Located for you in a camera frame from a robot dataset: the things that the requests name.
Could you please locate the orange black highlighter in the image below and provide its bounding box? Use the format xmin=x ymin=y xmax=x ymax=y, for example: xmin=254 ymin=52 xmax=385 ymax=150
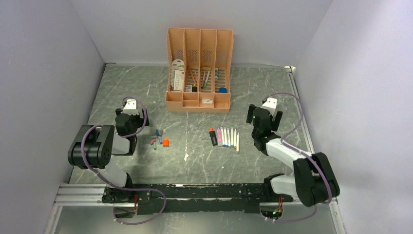
xmin=209 ymin=127 xmax=218 ymax=146

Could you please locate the pink highlighter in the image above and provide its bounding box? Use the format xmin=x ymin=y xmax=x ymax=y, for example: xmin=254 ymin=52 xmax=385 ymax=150
xmin=216 ymin=127 xmax=223 ymax=146

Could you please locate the white pen pink cap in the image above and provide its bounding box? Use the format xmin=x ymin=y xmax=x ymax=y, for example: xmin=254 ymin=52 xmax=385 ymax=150
xmin=223 ymin=127 xmax=227 ymax=147

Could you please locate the white pen green cap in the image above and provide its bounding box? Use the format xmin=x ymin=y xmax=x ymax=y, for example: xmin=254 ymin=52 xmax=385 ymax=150
xmin=220 ymin=126 xmax=226 ymax=147

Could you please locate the white pen dark grey cap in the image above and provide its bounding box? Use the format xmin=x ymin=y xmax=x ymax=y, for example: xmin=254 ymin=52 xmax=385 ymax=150
xmin=232 ymin=129 xmax=237 ymax=149

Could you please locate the white pen blue cap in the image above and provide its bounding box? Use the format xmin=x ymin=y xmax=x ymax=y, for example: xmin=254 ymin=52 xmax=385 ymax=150
xmin=229 ymin=127 xmax=234 ymax=148

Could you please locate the orange highlighter cap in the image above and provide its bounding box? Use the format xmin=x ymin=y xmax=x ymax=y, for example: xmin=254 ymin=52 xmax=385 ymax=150
xmin=163 ymin=138 xmax=169 ymax=147

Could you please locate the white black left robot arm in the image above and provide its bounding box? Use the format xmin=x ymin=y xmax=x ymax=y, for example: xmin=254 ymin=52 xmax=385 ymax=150
xmin=68 ymin=108 xmax=149 ymax=191

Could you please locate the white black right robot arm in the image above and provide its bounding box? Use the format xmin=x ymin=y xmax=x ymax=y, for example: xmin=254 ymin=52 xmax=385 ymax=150
xmin=246 ymin=104 xmax=340 ymax=207

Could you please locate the white eraser box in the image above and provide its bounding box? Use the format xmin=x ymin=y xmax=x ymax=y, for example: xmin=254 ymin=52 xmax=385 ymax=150
xmin=202 ymin=98 xmax=213 ymax=105

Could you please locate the orange plastic desk organizer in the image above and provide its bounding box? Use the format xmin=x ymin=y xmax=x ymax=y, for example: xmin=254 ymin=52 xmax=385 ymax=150
xmin=165 ymin=28 xmax=234 ymax=113

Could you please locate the white packaged item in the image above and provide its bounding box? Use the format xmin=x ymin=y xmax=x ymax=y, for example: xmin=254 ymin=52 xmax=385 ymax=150
xmin=171 ymin=59 xmax=185 ymax=92

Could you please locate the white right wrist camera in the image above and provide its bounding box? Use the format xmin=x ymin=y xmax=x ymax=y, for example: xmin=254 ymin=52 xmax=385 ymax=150
xmin=261 ymin=97 xmax=278 ymax=116

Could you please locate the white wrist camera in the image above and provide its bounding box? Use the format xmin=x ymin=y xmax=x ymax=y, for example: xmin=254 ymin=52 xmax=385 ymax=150
xmin=261 ymin=97 xmax=278 ymax=116
xmin=123 ymin=99 xmax=139 ymax=116

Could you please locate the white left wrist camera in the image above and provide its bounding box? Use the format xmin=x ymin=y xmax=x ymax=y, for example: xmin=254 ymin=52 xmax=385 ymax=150
xmin=123 ymin=99 xmax=139 ymax=116

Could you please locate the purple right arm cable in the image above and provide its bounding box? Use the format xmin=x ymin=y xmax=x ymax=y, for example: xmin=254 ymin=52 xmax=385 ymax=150
xmin=262 ymin=92 xmax=333 ymax=223

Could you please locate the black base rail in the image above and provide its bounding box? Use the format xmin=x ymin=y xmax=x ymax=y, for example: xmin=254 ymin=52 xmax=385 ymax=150
xmin=101 ymin=183 xmax=293 ymax=215

